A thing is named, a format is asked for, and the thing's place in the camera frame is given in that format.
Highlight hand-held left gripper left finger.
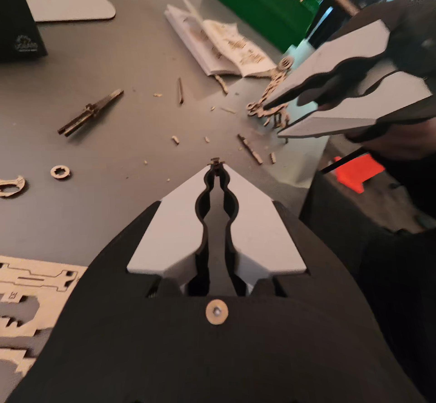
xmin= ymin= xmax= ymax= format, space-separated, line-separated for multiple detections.
xmin=127 ymin=166 xmax=216 ymax=296

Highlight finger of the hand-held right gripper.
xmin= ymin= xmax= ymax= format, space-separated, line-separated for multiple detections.
xmin=277 ymin=70 xmax=434 ymax=140
xmin=263 ymin=18 xmax=391 ymax=111

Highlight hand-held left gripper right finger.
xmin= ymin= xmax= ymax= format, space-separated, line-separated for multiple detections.
xmin=217 ymin=164 xmax=307 ymax=294

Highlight wooden model frame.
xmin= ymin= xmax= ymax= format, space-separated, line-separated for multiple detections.
xmin=246 ymin=57 xmax=296 ymax=128

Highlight green plastic bin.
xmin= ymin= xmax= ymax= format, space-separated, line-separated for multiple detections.
xmin=207 ymin=0 xmax=324 ymax=54

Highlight wooden parts sheet round holes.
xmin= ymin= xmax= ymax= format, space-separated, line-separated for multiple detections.
xmin=0 ymin=255 xmax=88 ymax=378

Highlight person's right forearm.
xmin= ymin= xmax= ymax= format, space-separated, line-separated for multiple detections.
xmin=369 ymin=148 xmax=436 ymax=218

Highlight dark model kit box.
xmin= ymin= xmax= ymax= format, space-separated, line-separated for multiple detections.
xmin=0 ymin=0 xmax=48 ymax=63

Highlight person's right hand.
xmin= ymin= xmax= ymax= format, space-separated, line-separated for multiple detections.
xmin=366 ymin=120 xmax=436 ymax=162

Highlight notched wooden strip scrap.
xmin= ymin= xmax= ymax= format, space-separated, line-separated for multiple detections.
xmin=237 ymin=134 xmax=263 ymax=165

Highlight instruction booklet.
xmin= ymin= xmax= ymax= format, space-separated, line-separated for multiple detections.
xmin=164 ymin=0 xmax=277 ymax=77

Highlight person's black clothing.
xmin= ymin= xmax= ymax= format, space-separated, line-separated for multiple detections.
xmin=300 ymin=172 xmax=436 ymax=403

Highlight wooden crescent part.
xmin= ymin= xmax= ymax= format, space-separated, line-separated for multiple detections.
xmin=0 ymin=176 xmax=26 ymax=197

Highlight long wooden frame strip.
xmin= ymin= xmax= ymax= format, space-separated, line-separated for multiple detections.
xmin=57 ymin=89 xmax=124 ymax=137

